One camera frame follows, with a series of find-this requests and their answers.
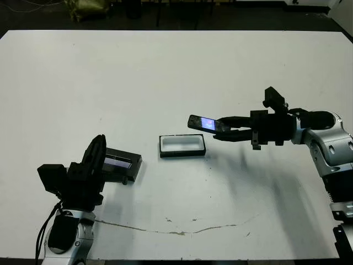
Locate black handheld camera with screen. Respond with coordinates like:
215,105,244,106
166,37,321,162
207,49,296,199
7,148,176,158
187,114,231,134

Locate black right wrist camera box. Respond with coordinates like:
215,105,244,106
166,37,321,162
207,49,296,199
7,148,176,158
262,86,286,112

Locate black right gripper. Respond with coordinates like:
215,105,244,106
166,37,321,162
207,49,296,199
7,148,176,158
213,109,298,151

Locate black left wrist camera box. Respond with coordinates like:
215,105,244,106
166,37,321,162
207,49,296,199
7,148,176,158
37,164,68,194

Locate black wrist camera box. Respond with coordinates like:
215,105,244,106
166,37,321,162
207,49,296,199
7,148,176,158
37,164,68,194
262,86,286,112

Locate black box lid with window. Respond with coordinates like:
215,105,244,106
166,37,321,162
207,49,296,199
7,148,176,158
104,147,143,182

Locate crumpled plastic bag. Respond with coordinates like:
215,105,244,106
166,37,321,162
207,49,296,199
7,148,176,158
63,0,110,23

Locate black box base white insert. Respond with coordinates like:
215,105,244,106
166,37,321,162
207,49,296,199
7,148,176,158
159,134,207,158

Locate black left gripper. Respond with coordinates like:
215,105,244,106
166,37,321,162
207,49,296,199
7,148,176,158
62,134,129,213

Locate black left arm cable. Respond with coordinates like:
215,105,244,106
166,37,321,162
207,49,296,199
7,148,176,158
34,200,63,261

